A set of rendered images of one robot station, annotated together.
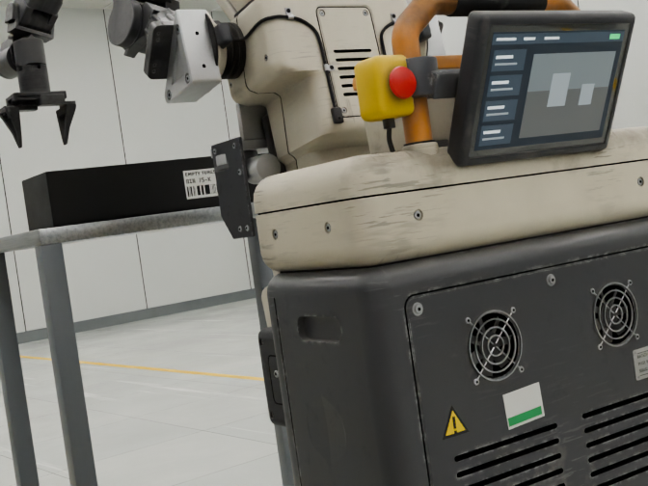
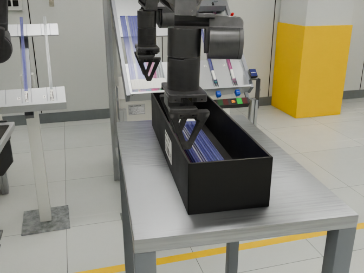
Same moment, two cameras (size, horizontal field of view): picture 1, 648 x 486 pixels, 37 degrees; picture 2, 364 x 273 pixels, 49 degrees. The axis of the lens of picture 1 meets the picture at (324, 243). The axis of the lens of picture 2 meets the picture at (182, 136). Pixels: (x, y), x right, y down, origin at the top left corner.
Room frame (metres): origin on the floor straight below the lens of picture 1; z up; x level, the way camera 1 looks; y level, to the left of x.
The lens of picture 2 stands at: (2.42, -0.62, 1.22)
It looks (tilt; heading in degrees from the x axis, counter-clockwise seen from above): 20 degrees down; 111
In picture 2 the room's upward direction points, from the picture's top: straight up
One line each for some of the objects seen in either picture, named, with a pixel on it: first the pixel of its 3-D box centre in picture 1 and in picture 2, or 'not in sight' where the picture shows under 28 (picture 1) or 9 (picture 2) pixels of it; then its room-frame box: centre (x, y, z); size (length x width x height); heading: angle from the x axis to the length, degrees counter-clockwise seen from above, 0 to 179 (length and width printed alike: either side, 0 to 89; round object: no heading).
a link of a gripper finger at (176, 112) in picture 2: not in sight; (185, 121); (2.19, 0.00, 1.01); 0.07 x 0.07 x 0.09; 32
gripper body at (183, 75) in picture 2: not in sight; (183, 77); (2.17, 0.03, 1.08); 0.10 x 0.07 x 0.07; 122
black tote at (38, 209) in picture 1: (167, 189); (197, 137); (2.10, 0.32, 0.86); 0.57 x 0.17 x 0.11; 123
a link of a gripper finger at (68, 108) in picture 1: (55, 121); (148, 64); (1.88, 0.48, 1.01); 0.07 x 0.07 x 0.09; 33
